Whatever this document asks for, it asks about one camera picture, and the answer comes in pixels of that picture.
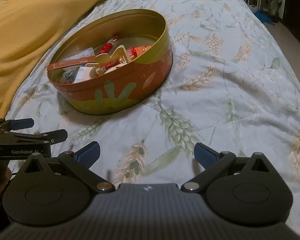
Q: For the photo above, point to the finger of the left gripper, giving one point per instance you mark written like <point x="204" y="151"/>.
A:
<point x="55" y="137"/>
<point x="21" y="124"/>

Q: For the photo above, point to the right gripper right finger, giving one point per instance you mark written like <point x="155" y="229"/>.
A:
<point x="215" y="166"/>

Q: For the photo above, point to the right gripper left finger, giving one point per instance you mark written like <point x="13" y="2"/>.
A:
<point x="78" y="164"/>

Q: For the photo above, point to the clear bag blue items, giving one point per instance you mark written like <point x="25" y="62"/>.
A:
<point x="68" y="76"/>

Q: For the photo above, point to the orange stick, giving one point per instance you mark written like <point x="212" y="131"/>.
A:
<point x="70" y="63"/>

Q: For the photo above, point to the red lighter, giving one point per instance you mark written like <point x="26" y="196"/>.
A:
<point x="109" y="44"/>
<point x="129" y="55"/>

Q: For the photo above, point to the cream flower hair clip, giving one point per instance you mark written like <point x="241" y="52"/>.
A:
<point x="105" y="58"/>

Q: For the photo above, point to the orange VC cream tube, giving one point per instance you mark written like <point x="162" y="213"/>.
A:
<point x="141" y="49"/>

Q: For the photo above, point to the floral bed quilt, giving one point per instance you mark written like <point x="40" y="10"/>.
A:
<point x="230" y="87"/>

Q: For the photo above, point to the yellow blanket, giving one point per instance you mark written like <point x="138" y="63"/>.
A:
<point x="28" y="28"/>

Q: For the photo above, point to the blue plastic bag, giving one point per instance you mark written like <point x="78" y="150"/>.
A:
<point x="264" y="18"/>

